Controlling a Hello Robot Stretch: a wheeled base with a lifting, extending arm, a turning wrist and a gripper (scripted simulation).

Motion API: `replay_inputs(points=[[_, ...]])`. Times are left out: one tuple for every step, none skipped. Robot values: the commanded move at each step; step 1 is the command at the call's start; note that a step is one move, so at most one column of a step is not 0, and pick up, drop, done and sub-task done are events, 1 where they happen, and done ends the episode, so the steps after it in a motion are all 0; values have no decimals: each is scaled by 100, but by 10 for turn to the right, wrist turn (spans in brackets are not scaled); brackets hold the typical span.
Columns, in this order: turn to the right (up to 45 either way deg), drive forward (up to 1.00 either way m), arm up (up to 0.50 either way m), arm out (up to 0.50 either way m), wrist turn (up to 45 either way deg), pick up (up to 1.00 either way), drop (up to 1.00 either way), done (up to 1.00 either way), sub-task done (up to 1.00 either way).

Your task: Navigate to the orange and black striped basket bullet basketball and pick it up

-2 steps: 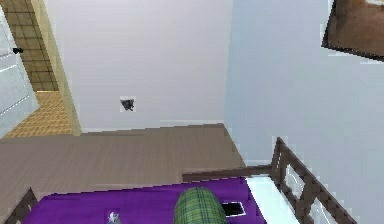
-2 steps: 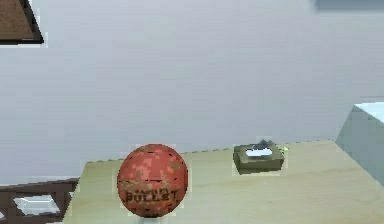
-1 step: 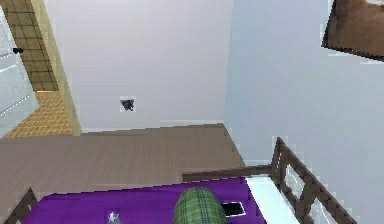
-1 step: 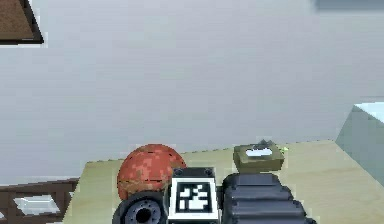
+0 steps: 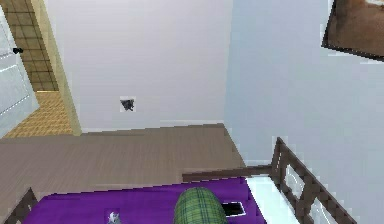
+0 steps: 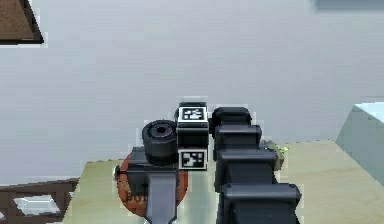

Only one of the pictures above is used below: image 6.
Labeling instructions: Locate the small olive green object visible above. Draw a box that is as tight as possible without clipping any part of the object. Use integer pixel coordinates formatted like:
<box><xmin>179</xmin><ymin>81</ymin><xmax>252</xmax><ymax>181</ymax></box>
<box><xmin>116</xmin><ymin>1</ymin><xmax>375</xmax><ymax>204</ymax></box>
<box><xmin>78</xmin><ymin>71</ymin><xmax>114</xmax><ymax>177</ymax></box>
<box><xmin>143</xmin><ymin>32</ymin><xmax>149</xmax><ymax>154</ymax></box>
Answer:
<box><xmin>259</xmin><ymin>139</ymin><xmax>290</xmax><ymax>172</ymax></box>

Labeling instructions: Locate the beige table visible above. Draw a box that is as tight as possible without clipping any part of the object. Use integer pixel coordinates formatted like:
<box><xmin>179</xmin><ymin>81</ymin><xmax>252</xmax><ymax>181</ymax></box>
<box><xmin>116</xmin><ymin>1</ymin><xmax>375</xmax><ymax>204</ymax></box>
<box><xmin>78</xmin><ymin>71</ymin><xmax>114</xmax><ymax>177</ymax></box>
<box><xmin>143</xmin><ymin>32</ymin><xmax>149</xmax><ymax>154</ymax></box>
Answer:
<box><xmin>61</xmin><ymin>139</ymin><xmax>384</xmax><ymax>224</ymax></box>

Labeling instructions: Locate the orange black striped basketball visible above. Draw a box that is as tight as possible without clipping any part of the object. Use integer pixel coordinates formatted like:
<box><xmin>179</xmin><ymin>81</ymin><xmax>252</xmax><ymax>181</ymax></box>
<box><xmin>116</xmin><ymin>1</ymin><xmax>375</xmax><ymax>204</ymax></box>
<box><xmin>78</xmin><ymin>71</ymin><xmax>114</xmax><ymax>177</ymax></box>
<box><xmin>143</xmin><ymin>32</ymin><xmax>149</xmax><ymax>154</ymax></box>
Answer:
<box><xmin>114</xmin><ymin>152</ymin><xmax>190</xmax><ymax>218</ymax></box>

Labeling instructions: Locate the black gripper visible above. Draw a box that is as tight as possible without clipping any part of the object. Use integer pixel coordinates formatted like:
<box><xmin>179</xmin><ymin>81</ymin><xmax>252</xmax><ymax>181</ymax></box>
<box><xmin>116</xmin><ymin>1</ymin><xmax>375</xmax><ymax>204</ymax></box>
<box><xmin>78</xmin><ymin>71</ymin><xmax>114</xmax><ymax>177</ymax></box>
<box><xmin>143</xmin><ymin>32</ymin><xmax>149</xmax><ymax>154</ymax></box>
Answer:
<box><xmin>125</xmin><ymin>119</ymin><xmax>182</xmax><ymax>224</ymax></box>

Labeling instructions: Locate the pale grey green box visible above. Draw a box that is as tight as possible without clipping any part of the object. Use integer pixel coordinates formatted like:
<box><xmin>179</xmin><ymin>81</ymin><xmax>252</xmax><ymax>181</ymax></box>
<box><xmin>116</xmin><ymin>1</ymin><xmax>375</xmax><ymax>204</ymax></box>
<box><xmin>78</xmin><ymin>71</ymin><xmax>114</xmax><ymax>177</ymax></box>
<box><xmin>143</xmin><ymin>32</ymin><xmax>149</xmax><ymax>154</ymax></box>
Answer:
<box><xmin>334</xmin><ymin>101</ymin><xmax>384</xmax><ymax>188</ymax></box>

